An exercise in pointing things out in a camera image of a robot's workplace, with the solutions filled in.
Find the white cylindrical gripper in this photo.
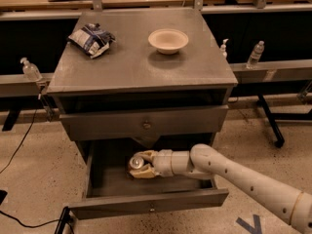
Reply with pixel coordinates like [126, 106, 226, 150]
[130, 149, 193, 178]

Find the orange soda can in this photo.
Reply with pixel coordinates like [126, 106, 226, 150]
[128, 156, 145, 178]

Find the white paper sheet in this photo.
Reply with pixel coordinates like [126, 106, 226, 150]
[133, 136, 160, 149]

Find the white paper bowl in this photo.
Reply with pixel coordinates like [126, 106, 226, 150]
[148, 29, 188, 55]

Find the clear sanitizer pump bottle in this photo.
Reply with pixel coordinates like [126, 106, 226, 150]
[20, 58, 42, 82]

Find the black base bracket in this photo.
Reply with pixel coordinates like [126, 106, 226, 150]
[54, 207, 75, 234]

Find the blue white chip bag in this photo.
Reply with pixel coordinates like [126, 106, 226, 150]
[67, 23, 115, 59]

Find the black floor cable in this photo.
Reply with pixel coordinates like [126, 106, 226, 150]
[0, 105, 71, 229]

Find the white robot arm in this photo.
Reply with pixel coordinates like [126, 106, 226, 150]
[129, 144, 312, 234]

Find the grey top drawer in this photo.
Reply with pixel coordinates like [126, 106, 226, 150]
[60, 105, 228, 140]

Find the clear plastic water bottle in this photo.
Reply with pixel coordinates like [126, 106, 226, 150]
[246, 41, 264, 69]

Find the black table leg stand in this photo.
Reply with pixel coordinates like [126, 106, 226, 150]
[256, 95, 312, 148]

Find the small white pump bottle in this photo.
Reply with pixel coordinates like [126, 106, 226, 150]
[220, 39, 228, 58]

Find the grey open middle drawer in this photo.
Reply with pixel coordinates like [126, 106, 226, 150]
[69, 138, 228, 219]

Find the grey wooden drawer cabinet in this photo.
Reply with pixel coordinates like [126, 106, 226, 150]
[47, 7, 239, 168]

